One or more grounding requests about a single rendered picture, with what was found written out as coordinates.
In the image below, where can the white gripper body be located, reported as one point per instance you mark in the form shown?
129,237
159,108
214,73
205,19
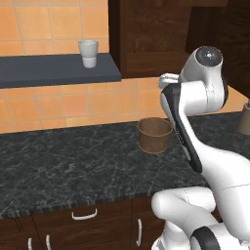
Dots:
168,79

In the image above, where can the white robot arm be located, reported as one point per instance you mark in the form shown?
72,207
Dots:
228,182

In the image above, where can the brown round basket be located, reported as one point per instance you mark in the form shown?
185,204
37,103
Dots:
153,139

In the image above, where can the dark wood base cabinet door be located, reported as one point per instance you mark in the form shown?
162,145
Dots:
148,228
13,234

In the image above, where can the pale grey cup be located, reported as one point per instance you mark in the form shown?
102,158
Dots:
88,52

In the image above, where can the grey brown jar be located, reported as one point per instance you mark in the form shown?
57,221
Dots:
244,120

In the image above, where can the dark wood drawer front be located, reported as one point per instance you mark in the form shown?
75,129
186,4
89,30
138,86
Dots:
107,221

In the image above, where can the dark wood wall cabinet door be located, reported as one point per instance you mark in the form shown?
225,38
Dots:
153,35

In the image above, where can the dark wood wall cabinet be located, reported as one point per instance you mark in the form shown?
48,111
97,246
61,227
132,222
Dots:
234,42

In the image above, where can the dark grey wall shelf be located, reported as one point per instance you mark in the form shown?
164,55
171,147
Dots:
55,69

